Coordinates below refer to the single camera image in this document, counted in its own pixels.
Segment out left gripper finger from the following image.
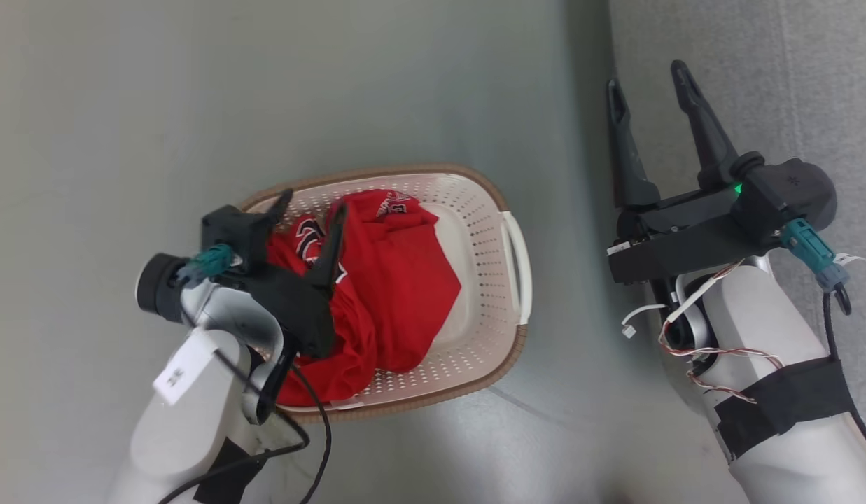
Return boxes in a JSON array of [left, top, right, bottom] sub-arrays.
[[305, 202, 349, 292], [263, 188, 295, 228]]

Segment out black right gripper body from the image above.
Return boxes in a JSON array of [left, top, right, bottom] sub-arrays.
[[606, 185, 781, 285]]

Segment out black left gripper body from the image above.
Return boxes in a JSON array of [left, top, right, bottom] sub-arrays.
[[200, 204, 337, 360]]

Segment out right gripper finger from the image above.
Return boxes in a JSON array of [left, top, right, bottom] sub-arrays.
[[670, 59, 741, 190], [606, 78, 662, 209]]

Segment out red jersey clothing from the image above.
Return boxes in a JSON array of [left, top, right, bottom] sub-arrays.
[[265, 188, 463, 408]]

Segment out cream perforated laundry basket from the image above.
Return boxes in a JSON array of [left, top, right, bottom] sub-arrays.
[[237, 164, 533, 425]]

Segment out grey fabric sofa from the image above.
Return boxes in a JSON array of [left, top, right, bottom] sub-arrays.
[[606, 0, 866, 449]]

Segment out short white cable with plug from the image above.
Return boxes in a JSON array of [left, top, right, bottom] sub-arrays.
[[620, 302, 669, 341]]

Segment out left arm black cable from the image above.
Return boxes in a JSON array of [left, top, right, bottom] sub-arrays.
[[158, 349, 334, 504]]

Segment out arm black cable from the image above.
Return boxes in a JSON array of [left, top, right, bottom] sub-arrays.
[[820, 286, 866, 459], [158, 349, 334, 504]]

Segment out red and white twisted wires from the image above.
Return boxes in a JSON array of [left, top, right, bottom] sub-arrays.
[[657, 259, 785, 405]]

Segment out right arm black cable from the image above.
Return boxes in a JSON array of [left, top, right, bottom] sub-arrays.
[[820, 286, 866, 459]]

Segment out black strap on left arm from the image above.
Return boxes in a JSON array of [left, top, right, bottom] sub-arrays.
[[193, 437, 267, 504]]

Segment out black strap on arm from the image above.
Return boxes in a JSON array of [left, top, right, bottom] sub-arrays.
[[714, 356, 858, 461], [193, 437, 267, 504]]

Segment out black strap on right arm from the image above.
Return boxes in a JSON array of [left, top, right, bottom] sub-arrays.
[[714, 356, 858, 461]]

